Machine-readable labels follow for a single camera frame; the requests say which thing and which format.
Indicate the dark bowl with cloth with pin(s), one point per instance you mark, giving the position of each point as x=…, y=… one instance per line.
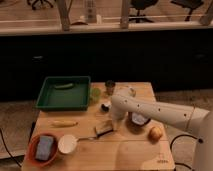
x=138, y=119

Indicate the green plastic cup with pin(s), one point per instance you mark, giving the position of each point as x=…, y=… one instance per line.
x=95, y=94

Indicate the dark metal cup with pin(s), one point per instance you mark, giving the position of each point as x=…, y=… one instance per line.
x=110, y=86

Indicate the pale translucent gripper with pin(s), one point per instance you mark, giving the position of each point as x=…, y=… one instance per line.
x=116, y=123

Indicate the black office chair right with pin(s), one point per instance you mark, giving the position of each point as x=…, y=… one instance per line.
x=190, y=4

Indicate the black office chair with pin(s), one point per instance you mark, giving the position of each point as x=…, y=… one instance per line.
x=139, y=5
x=190, y=4
x=35, y=4

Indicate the black office chair left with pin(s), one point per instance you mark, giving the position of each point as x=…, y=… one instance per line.
x=35, y=4

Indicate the yellow banana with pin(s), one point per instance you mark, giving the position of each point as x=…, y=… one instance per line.
x=64, y=123

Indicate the green plastic tray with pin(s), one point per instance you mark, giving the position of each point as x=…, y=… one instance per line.
x=64, y=93

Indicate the orange bowl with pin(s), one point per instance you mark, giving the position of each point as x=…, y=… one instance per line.
x=31, y=152

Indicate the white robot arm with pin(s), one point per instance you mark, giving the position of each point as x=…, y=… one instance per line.
x=195, y=121

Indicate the yellow round fruit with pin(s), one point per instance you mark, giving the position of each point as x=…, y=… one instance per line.
x=155, y=133

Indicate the blue sponge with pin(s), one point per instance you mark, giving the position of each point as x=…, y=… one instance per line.
x=44, y=148

